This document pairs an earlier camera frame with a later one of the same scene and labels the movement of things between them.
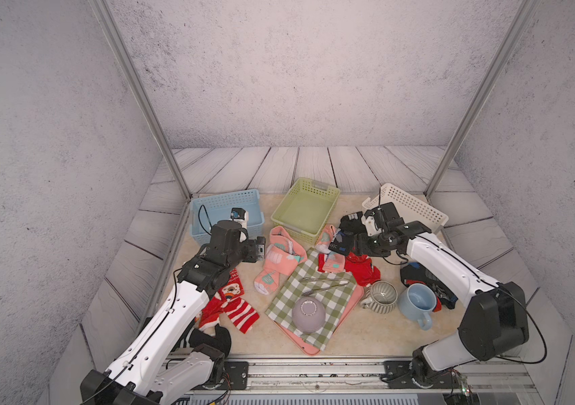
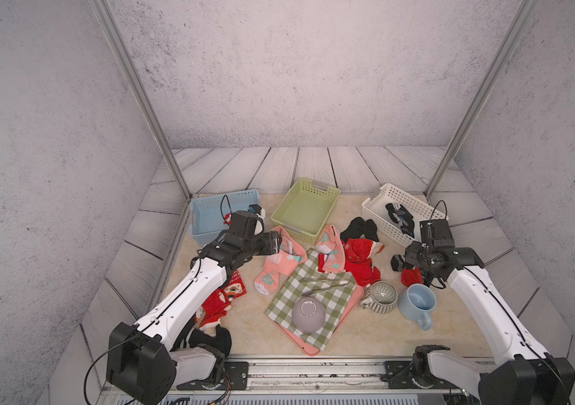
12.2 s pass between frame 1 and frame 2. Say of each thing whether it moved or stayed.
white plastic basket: stayed
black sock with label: moved
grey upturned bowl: stayed
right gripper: moved
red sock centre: stayed
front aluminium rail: stayed
